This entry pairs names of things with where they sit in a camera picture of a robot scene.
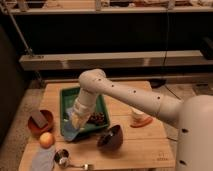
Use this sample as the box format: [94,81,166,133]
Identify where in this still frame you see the light blue cup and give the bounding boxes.
[62,120,81,141]

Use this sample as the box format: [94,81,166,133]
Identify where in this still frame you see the steel measuring cup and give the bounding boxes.
[54,149,94,171]

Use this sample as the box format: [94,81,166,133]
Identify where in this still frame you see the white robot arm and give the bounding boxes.
[70,69,213,171]

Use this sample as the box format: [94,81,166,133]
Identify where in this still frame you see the green plastic tray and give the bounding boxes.
[60,86,110,137]

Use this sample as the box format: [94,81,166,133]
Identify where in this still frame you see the bunch of dark grapes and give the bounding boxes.
[88,113,105,126]

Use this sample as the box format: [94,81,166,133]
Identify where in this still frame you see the orange fruit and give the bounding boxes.
[39,132,54,148]

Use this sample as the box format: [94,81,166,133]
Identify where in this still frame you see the dark maroon bowl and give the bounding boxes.
[97,125,123,153]

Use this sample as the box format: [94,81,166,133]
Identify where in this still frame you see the brown block in bowl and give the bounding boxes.
[31,111,47,128]

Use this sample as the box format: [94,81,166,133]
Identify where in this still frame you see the orange bowl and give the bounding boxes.
[27,110,54,135]

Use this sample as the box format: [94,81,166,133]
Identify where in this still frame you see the white paper cup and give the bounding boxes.
[132,108,146,121]

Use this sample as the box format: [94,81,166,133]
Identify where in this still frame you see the orange carrot toy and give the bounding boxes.
[130,117,153,128]

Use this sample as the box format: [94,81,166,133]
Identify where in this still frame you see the metal shelf rack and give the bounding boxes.
[0,0,213,88]

